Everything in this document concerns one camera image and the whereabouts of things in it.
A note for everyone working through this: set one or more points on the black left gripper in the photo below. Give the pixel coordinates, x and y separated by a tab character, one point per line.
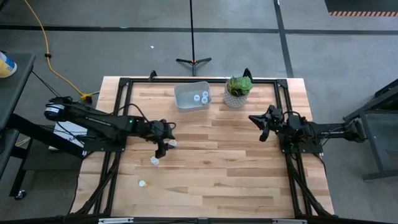
158	129

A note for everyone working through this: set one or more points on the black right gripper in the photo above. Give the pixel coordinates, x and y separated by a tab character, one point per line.
276	119

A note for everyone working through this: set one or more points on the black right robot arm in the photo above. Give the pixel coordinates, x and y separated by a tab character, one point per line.
311	130

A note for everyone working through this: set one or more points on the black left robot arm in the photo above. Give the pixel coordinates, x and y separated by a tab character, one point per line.
93	119

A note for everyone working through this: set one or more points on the white plastic basket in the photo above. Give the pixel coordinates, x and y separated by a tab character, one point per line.
186	104

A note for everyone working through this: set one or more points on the white patterned plant pot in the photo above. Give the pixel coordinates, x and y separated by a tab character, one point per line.
235	101

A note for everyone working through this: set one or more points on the green succulent plant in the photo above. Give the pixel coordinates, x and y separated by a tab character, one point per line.
239	85

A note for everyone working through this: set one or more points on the black clamp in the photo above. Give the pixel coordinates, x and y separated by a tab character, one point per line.
152	74
247	74

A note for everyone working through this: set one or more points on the silver aluminium extrusion bar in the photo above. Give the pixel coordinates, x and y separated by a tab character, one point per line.
115	221
289	221

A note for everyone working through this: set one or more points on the black tripod stand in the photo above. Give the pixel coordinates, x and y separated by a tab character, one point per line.
192	46

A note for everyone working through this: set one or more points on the black metal stand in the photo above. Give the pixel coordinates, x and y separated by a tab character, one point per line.
376	124

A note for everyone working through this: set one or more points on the black caster wheel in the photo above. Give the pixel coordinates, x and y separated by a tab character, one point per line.
20	194

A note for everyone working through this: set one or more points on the dark desk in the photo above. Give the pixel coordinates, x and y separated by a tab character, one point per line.
15	87

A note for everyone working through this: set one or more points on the yellow white blue canister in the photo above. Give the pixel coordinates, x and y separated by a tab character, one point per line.
5	66

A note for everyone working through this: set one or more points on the black aluminium table frame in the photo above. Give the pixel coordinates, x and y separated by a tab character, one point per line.
124	93

